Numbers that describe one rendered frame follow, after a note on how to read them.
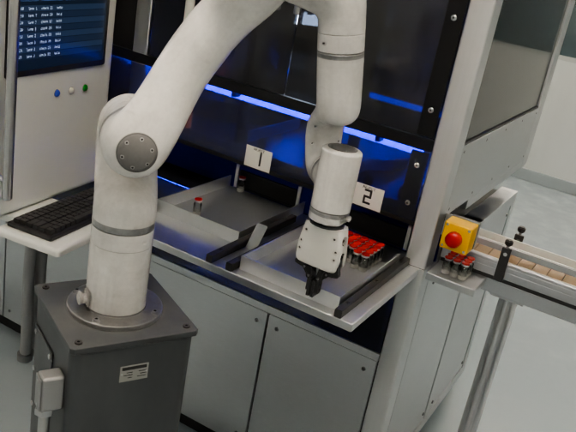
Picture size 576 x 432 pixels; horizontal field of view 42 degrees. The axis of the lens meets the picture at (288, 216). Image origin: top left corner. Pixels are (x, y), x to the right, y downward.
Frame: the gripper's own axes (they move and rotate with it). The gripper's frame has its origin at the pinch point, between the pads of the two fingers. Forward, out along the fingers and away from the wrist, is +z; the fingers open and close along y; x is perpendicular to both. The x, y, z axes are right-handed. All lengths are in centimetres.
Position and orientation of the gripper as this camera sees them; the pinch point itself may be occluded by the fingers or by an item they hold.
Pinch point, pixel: (313, 285)
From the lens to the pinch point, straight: 162.4
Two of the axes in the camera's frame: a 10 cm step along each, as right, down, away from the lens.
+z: -1.8, 9.2, 3.6
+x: -5.0, 2.3, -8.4
